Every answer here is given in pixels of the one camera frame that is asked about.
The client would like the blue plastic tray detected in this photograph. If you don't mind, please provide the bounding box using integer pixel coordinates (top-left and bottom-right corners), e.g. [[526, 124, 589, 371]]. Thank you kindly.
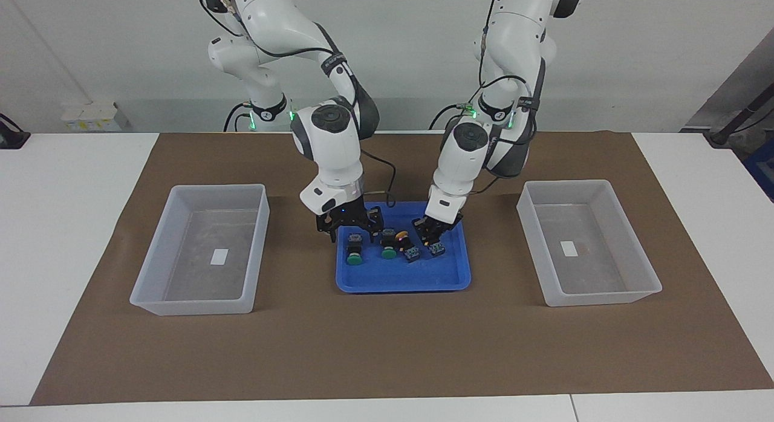
[[336, 201, 472, 294]]

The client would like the brown paper mat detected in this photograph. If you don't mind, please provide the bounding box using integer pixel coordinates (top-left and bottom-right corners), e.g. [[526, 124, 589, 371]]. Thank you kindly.
[[30, 131, 774, 406]]

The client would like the translucent white plastic box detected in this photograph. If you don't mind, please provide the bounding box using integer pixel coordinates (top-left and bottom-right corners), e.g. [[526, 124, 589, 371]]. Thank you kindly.
[[516, 179, 663, 308], [129, 183, 271, 317]]

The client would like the black stand pole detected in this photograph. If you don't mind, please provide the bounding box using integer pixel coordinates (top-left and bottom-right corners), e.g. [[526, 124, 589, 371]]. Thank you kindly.
[[704, 86, 774, 149]]

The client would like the blue crate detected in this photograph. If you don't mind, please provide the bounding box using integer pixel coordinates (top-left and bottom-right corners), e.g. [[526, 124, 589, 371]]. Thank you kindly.
[[743, 138, 774, 203]]

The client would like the black table clamp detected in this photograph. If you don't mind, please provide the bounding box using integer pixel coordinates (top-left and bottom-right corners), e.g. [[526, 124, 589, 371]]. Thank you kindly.
[[0, 112, 31, 149]]

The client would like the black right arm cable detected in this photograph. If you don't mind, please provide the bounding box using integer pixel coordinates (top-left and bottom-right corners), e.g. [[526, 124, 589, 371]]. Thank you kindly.
[[200, 0, 398, 210]]

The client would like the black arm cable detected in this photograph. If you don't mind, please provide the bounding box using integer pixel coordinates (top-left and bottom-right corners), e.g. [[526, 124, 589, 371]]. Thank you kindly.
[[200, 0, 398, 210], [469, 0, 539, 196]]

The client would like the black base cable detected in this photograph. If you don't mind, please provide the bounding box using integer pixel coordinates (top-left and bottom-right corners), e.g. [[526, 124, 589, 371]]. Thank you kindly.
[[223, 102, 252, 132], [428, 103, 469, 131]]

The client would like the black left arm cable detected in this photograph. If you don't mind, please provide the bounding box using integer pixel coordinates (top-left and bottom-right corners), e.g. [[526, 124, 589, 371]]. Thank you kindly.
[[469, 0, 539, 196]]

